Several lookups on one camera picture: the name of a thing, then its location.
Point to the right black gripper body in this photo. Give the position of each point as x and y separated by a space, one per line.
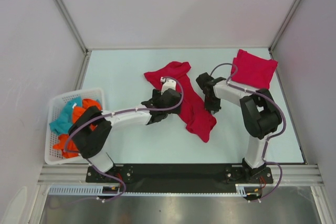
212 104

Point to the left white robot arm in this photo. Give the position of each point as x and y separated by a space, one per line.
90 133

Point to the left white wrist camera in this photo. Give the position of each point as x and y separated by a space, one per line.
167 83

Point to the magenta t shirt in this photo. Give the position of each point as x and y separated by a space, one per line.
254 71
198 121

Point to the white plastic laundry basket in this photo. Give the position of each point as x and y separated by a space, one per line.
56 156

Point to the teal t shirt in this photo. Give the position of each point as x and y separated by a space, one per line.
71 112

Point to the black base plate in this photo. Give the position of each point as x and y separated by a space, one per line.
188 177

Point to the grey slotted cable duct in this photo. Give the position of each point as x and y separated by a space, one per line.
111 191

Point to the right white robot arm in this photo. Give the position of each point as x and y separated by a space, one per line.
261 116

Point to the folded magenta t shirt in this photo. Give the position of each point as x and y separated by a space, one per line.
254 71

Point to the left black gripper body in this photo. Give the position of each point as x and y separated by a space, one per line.
175 111

